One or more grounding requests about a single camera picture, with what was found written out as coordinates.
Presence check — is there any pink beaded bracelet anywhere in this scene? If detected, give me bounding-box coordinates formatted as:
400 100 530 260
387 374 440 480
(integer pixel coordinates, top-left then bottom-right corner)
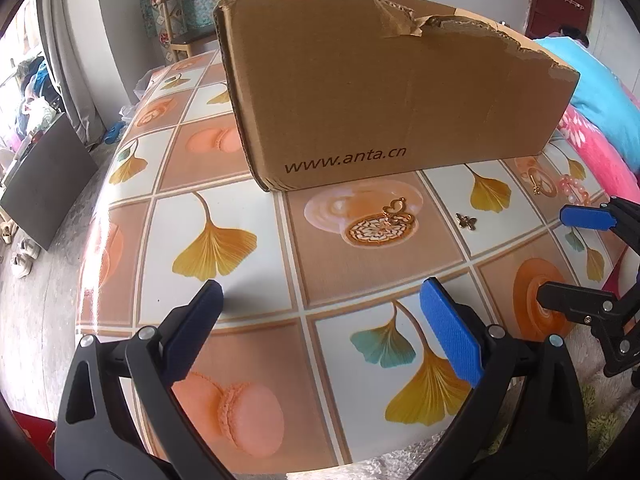
555 173 594 207

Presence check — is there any light blue blanket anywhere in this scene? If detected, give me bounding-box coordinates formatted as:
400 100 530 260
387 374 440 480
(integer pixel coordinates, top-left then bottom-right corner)
535 32 639 174

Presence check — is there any patterned ginkgo table mat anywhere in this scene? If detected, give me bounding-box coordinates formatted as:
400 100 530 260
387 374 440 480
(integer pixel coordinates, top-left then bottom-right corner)
77 51 625 474

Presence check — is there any gold butterfly knot pendant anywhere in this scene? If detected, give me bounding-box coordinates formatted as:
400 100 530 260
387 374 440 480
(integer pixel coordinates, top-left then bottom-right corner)
382 197 416 226

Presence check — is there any pink floral blanket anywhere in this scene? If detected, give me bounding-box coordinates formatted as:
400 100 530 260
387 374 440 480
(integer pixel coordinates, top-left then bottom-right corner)
558 105 639 203

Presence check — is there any black board on floor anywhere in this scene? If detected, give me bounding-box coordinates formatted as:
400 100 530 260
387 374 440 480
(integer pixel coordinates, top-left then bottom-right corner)
1 114 98 250

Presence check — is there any small gold bee brooch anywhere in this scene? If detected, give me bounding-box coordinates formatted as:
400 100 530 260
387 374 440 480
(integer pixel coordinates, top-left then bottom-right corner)
456 214 477 231

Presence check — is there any person in background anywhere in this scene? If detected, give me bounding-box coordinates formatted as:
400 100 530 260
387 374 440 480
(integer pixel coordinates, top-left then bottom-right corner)
558 25 590 48

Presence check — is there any wooden chair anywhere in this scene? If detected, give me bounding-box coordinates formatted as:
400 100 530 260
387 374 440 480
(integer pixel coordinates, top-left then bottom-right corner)
150 0 217 64

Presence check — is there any brown cardboard box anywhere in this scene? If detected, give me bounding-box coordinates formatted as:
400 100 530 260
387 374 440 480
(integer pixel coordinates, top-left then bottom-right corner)
214 0 579 192

